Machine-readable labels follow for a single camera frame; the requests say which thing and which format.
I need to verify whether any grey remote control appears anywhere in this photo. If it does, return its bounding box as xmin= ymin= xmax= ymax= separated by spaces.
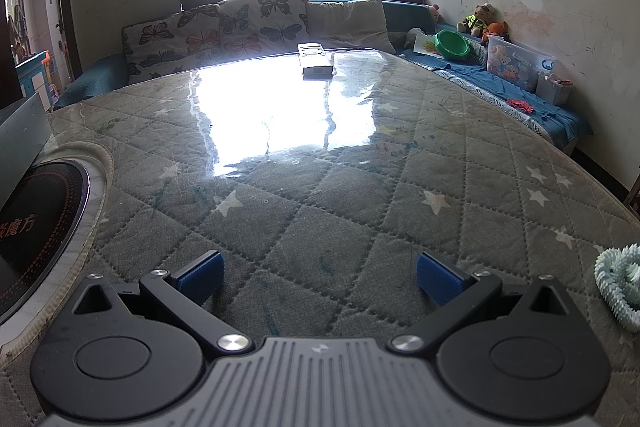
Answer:
xmin=296 ymin=42 xmax=334 ymax=80

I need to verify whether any butterfly print cushion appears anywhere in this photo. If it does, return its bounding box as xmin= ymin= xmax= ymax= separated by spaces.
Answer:
xmin=121 ymin=3 xmax=222 ymax=84
xmin=219 ymin=0 xmax=312 ymax=58

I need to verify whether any grey quilted star table cover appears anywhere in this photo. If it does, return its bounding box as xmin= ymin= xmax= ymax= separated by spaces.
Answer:
xmin=0 ymin=49 xmax=640 ymax=427

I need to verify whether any beige pillow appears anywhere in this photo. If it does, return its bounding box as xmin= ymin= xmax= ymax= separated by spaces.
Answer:
xmin=305 ymin=0 xmax=397 ymax=55

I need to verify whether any small white plastic box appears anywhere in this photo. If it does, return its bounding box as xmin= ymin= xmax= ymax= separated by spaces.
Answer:
xmin=536 ymin=73 xmax=574 ymax=106

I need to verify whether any clear plastic storage box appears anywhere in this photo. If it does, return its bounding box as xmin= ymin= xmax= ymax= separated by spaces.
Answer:
xmin=485 ymin=34 xmax=557 ymax=94

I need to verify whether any blue covered sofa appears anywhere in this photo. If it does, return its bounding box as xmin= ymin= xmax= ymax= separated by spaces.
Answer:
xmin=52 ymin=0 xmax=593 ymax=152

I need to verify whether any green plastic bowl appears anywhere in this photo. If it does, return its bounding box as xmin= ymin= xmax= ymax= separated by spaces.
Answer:
xmin=432 ymin=29 xmax=473 ymax=60

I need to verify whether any black round induction cooktop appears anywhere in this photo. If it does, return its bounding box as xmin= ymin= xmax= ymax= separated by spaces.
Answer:
xmin=0 ymin=159 xmax=93 ymax=328

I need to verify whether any orange plush toy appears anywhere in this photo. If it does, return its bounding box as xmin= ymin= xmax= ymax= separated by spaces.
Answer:
xmin=481 ymin=21 xmax=511 ymax=46

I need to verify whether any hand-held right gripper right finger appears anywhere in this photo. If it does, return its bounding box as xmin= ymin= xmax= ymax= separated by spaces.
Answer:
xmin=389 ymin=250 xmax=586 ymax=354

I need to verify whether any blue plastic toy cabinet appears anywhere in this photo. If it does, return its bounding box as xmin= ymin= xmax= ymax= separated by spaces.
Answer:
xmin=15 ymin=49 xmax=55 ymax=110

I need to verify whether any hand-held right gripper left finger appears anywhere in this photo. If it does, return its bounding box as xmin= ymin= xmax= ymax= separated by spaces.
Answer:
xmin=60 ymin=250 xmax=253 ymax=355

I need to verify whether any pale green segmented toy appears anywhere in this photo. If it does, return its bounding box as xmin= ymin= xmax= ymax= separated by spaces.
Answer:
xmin=594 ymin=244 xmax=640 ymax=329

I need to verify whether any teddy bear in green vest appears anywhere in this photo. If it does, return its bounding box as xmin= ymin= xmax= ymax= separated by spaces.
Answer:
xmin=457 ymin=3 xmax=497 ymax=35

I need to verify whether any dark grey printed box lid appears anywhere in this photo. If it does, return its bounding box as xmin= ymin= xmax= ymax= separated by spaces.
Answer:
xmin=0 ymin=93 xmax=52 ymax=210

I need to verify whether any white picture sheet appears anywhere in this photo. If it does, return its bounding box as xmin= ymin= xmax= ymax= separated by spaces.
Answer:
xmin=412 ymin=32 xmax=441 ymax=56

